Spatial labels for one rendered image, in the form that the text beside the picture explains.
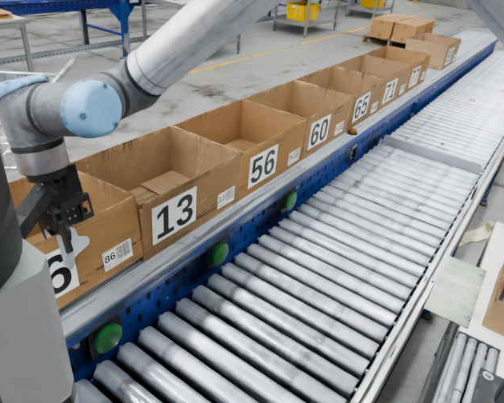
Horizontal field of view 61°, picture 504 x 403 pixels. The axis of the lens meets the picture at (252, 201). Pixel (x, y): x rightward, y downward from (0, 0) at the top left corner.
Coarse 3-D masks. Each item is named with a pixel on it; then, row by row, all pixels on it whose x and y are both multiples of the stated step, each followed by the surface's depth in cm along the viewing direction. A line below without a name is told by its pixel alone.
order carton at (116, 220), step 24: (24, 192) 107; (96, 192) 108; (120, 192) 101; (96, 216) 91; (120, 216) 96; (48, 240) 83; (96, 240) 93; (120, 240) 99; (96, 264) 95; (120, 264) 101
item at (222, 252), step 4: (220, 244) 123; (224, 244) 123; (216, 248) 122; (220, 248) 122; (224, 248) 123; (228, 248) 125; (216, 252) 121; (220, 252) 122; (224, 252) 124; (228, 252) 126; (212, 256) 121; (216, 256) 121; (220, 256) 123; (224, 256) 125; (212, 260) 122; (216, 260) 122; (220, 260) 124; (224, 260) 126; (216, 264) 123; (220, 264) 125
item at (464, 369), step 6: (468, 342) 112; (474, 342) 112; (468, 348) 110; (474, 348) 111; (468, 354) 108; (462, 360) 107; (468, 360) 107; (462, 366) 105; (468, 366) 105; (462, 372) 103; (462, 378) 102; (456, 384) 101; (462, 384) 101; (456, 390) 99; (462, 390) 100; (456, 396) 98; (450, 402) 97; (456, 402) 96
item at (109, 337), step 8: (104, 328) 94; (112, 328) 95; (120, 328) 97; (104, 336) 94; (112, 336) 96; (120, 336) 98; (96, 344) 93; (104, 344) 94; (112, 344) 97; (104, 352) 96
